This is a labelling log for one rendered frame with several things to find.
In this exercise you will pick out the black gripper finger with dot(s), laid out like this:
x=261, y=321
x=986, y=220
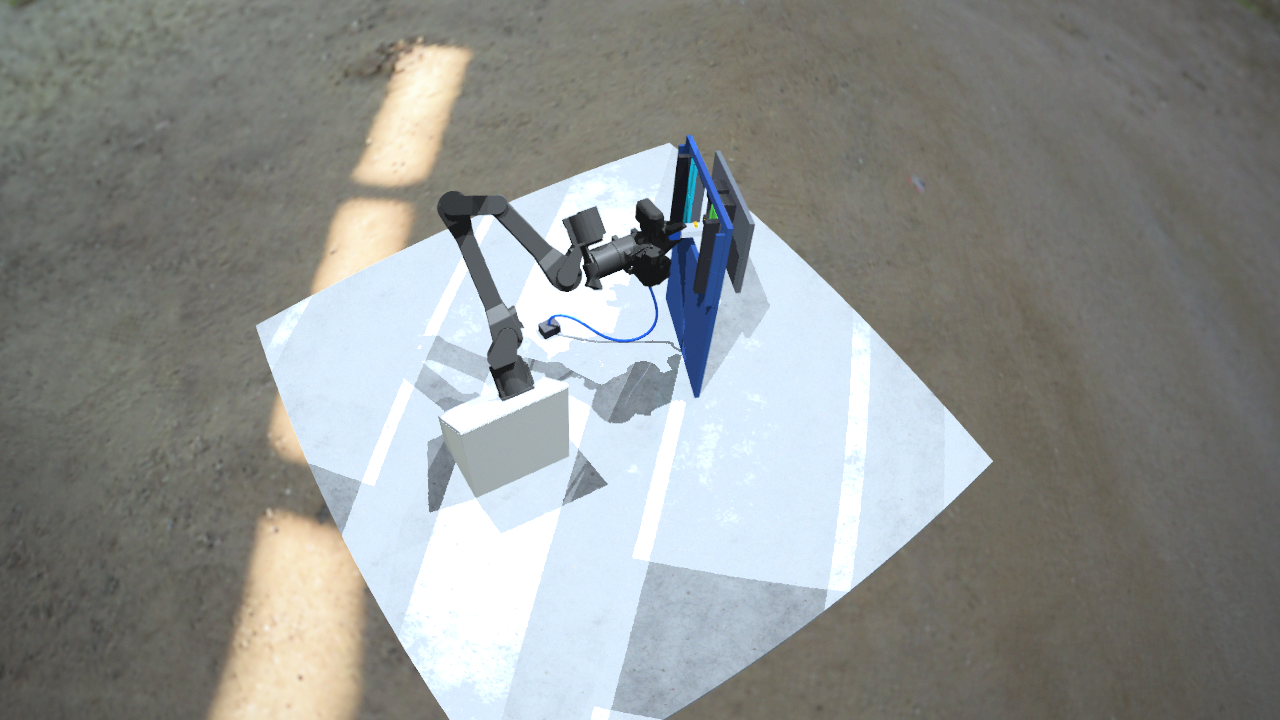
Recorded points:
x=671, y=227
x=667, y=245

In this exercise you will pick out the blue flat panel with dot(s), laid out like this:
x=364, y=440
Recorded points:
x=695, y=284

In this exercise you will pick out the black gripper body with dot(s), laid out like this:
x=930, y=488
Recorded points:
x=651, y=221

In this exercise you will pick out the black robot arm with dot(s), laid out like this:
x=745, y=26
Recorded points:
x=511, y=374

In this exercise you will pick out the blue network cable with white plug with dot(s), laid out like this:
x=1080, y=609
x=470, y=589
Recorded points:
x=692, y=230

